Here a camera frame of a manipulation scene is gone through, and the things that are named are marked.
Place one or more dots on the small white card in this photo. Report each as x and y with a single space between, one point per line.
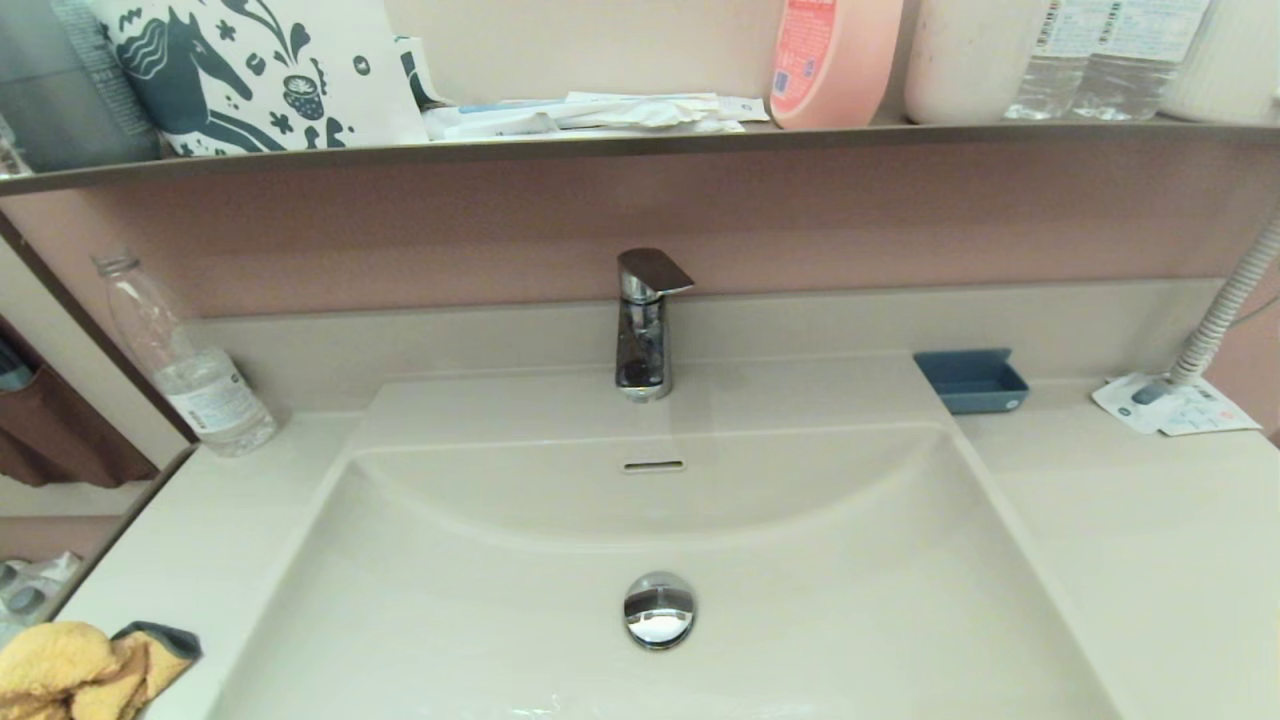
748 108

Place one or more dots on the pink plastic bottle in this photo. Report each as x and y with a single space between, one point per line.
850 70

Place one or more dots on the cream white jar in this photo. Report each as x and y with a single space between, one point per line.
960 70

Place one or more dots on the orange grey-backed microfibre cloth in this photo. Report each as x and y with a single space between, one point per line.
60 665

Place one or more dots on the blue soap dish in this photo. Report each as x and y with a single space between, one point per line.
975 385

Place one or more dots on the white bag with horse print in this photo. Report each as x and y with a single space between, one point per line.
340 100

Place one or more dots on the chrome drain stopper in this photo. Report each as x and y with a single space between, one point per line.
660 610

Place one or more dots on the beige ceramic sink basin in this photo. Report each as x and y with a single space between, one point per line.
850 600

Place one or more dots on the clear plastic wrapped items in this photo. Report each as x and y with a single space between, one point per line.
30 595

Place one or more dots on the capless clear plastic bottle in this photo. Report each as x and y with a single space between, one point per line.
200 390

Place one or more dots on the grey container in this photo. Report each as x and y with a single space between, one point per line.
50 100

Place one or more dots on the chrome faucet body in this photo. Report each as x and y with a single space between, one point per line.
640 345

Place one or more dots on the white ribbed container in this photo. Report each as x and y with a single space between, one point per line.
1240 70

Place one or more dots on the brown wall shelf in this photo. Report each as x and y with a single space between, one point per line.
600 146

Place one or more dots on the white printed paper leaflet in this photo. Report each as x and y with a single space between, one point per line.
1205 412

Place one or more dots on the white crumpled wrapper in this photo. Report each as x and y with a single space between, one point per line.
650 110

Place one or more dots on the white packet with blue stripe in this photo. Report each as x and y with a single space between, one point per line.
495 124

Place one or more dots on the small white printed box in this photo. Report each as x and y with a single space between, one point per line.
415 70

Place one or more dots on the clear plastic water bottle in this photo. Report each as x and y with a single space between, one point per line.
1130 80
1050 90

